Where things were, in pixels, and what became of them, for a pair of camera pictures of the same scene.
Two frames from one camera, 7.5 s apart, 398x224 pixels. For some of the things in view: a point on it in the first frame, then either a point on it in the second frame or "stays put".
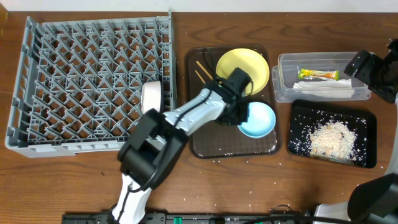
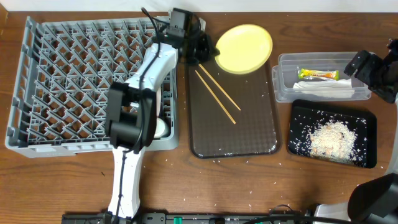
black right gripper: x=364 y=73 stays put
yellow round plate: x=249 y=61 -> x=244 y=48
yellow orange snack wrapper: x=316 y=74 stays put
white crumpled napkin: x=326 y=88 stays put
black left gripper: x=236 y=113 -> x=203 y=47
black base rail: x=300 y=218 stays put
